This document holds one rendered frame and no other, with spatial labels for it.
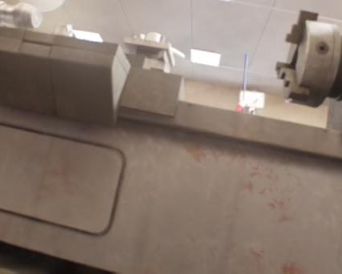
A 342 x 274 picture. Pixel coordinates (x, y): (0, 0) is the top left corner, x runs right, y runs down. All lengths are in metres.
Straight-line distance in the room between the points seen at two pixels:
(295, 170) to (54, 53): 0.51
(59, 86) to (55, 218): 0.27
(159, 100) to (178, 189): 0.18
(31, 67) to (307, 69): 0.66
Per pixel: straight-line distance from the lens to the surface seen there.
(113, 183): 0.67
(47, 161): 0.72
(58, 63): 0.61
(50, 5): 4.92
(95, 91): 0.61
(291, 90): 0.91
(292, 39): 1.01
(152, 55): 1.19
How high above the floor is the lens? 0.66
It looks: 12 degrees up
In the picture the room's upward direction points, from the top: 12 degrees clockwise
